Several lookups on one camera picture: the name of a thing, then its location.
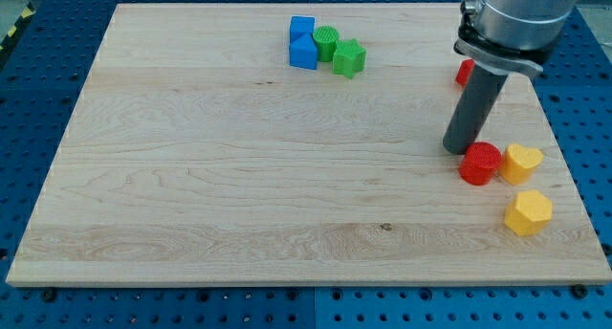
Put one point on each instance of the wooden board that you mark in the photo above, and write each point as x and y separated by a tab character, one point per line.
197	156

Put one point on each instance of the black bolt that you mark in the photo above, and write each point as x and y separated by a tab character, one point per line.
579	291
48	295

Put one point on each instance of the blue triangle block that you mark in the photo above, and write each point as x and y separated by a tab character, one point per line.
303	53

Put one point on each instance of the black bolt left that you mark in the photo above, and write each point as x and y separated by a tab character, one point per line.
48	295

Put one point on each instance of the yellow hexagon block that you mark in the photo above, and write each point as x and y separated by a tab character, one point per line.
528	213

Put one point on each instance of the red cylinder block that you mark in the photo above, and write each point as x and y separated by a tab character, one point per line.
480	163

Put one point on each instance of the black bolt right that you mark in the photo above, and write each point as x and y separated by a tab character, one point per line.
579	291

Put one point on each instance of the green cylinder block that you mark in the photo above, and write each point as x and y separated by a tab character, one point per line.
325	38

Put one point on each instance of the green star block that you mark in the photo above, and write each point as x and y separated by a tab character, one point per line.
348	58

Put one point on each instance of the yellow heart block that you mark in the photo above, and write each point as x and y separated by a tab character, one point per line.
519	163

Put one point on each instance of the red star block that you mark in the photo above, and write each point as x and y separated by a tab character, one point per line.
464	72

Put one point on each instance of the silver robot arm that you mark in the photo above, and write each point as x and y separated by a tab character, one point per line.
502	37

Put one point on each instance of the blue cube block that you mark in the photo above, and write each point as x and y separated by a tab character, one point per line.
301	25

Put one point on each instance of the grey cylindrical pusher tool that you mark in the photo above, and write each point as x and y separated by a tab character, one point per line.
472	109

